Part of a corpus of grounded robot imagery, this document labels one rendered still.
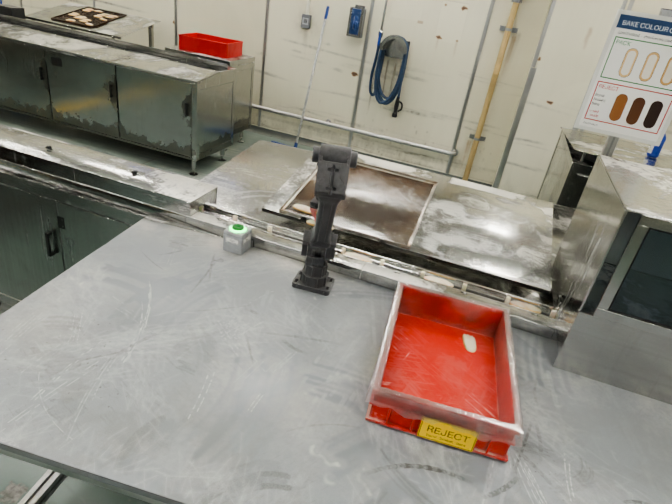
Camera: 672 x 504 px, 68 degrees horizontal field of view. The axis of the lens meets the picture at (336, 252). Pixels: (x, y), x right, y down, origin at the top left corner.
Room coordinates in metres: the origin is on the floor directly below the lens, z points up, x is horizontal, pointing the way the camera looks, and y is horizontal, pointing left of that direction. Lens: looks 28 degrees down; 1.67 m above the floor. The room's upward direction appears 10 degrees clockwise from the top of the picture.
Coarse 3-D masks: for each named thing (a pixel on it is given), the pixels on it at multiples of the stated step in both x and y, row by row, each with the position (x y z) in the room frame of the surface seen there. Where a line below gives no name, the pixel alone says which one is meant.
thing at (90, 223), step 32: (128, 160) 2.09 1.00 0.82; (0, 192) 1.78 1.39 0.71; (32, 192) 1.74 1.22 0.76; (64, 192) 1.70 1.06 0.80; (0, 224) 1.79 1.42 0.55; (32, 224) 1.75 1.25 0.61; (64, 224) 1.70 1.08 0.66; (96, 224) 1.66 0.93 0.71; (128, 224) 1.63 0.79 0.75; (0, 256) 1.80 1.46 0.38; (32, 256) 1.75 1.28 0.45; (64, 256) 1.71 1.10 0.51; (0, 288) 1.81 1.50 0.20; (32, 288) 1.76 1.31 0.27
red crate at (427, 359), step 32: (416, 320) 1.22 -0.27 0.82; (416, 352) 1.07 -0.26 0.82; (448, 352) 1.09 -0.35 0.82; (480, 352) 1.11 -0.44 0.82; (384, 384) 0.92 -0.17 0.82; (416, 384) 0.94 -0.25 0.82; (448, 384) 0.96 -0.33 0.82; (480, 384) 0.98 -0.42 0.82; (384, 416) 0.80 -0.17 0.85; (480, 448) 0.76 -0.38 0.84
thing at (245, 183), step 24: (264, 144) 2.64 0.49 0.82; (240, 168) 2.22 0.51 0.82; (264, 168) 2.27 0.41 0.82; (288, 168) 2.33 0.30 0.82; (240, 192) 1.94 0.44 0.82; (264, 192) 1.98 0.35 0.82; (264, 216) 1.75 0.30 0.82; (360, 240) 1.68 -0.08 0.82; (552, 240) 1.99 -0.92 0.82; (432, 264) 1.59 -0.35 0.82; (552, 264) 1.76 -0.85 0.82; (456, 288) 1.45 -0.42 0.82; (504, 288) 1.50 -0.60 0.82
